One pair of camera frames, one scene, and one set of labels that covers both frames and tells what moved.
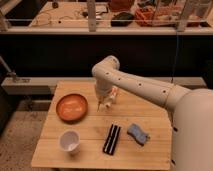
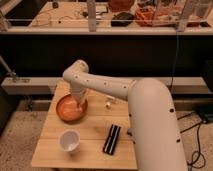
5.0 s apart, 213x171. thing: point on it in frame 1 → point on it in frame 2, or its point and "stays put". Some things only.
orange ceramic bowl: [72, 108] stays put
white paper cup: [70, 141] stays put
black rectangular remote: [110, 142] stays put
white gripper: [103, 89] → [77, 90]
